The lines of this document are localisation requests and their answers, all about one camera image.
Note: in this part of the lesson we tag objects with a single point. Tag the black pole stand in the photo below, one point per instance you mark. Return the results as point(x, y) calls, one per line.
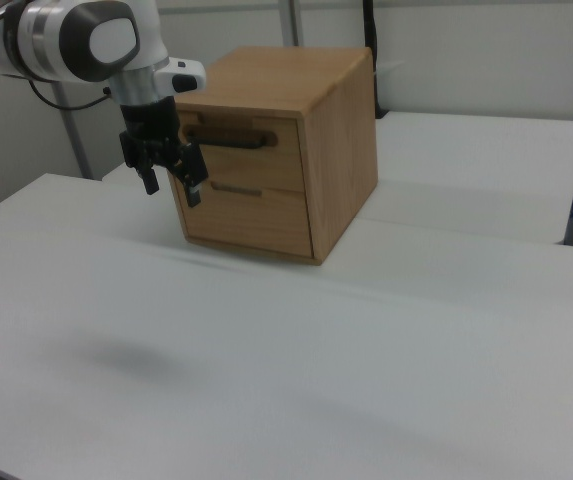
point(372, 60)

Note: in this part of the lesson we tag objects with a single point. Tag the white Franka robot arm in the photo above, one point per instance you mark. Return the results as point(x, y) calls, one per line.
point(66, 40)

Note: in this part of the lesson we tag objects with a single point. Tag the oak wooden drawer cabinet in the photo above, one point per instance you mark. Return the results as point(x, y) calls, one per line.
point(346, 150)

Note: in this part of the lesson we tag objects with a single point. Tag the wooden drawer with slot grip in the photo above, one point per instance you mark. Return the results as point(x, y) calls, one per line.
point(256, 220)

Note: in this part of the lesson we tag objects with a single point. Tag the grey metal frame post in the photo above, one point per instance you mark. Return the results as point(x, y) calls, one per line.
point(297, 22)

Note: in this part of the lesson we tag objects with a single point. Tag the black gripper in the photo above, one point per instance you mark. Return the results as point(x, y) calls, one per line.
point(148, 125)

